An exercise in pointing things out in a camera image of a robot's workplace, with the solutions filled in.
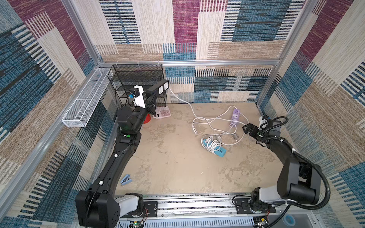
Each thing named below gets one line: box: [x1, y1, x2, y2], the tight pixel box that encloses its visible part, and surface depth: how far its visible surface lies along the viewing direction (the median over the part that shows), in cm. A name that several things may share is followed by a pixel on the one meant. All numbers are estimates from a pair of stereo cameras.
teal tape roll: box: [281, 213, 297, 227], surface depth 71 cm
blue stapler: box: [120, 173, 133, 186], surface depth 83 cm
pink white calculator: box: [152, 105, 172, 120], surface depth 115 cm
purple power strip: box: [230, 108, 241, 126], surface depth 111 cm
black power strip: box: [146, 79, 170, 95], surface depth 71 cm
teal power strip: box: [202, 138, 227, 158], surface depth 90 cm
